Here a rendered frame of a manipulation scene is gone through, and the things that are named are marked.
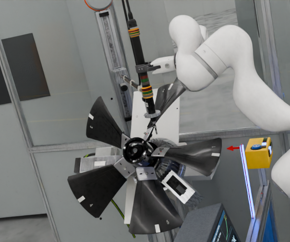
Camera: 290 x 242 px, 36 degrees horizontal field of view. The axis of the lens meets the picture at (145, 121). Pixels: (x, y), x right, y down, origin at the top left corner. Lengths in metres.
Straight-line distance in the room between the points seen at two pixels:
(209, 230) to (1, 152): 3.36
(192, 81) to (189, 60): 0.06
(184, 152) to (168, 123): 0.37
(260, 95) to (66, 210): 2.27
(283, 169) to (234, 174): 1.46
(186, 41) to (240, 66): 0.18
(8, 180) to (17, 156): 0.28
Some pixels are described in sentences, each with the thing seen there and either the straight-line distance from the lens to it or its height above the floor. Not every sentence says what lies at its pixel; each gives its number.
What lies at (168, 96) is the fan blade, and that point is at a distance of 1.97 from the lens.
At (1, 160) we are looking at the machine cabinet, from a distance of 4.37.
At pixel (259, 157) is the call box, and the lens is 2.06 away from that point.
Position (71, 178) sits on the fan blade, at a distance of 2.02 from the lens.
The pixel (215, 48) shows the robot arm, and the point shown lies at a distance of 1.24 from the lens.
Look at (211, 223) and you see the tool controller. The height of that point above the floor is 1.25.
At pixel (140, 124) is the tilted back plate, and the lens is 2.26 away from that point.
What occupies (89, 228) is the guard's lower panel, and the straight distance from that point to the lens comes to 3.26.
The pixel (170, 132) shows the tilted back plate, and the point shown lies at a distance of 2.17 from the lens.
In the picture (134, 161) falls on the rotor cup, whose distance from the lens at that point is 1.88.
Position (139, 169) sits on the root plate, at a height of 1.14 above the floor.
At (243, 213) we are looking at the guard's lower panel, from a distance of 2.79.
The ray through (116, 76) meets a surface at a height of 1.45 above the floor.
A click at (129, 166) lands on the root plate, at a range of 1.97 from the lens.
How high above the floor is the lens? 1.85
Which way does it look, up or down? 16 degrees down
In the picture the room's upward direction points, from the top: 13 degrees counter-clockwise
